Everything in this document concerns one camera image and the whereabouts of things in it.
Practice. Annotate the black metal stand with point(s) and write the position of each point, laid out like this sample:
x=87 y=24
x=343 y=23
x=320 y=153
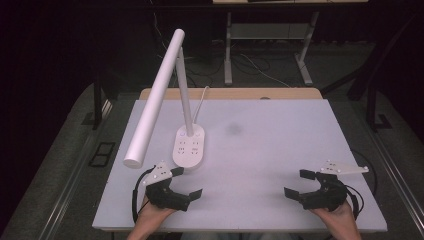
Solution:
x=371 y=106

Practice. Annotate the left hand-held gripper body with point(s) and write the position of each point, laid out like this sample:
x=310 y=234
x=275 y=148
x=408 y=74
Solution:
x=165 y=198

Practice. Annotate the person's right hand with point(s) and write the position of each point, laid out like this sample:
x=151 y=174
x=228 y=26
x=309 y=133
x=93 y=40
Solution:
x=336 y=218

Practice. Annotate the wooden table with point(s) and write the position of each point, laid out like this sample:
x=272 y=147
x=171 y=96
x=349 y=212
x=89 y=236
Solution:
x=240 y=93

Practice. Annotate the white table mat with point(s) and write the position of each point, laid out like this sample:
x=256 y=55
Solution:
x=266 y=150

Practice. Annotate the grey metal table frame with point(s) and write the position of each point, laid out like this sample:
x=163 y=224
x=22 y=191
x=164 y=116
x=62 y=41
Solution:
x=228 y=66

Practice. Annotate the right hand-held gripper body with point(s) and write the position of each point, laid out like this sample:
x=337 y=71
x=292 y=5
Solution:
x=328 y=196

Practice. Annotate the black floor frame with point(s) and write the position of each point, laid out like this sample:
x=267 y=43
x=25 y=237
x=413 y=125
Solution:
x=101 y=154

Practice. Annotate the person's left hand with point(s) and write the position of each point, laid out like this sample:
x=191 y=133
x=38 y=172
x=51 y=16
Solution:
x=150 y=216

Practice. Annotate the white desk lamp with sockets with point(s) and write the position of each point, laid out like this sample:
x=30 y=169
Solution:
x=153 y=100

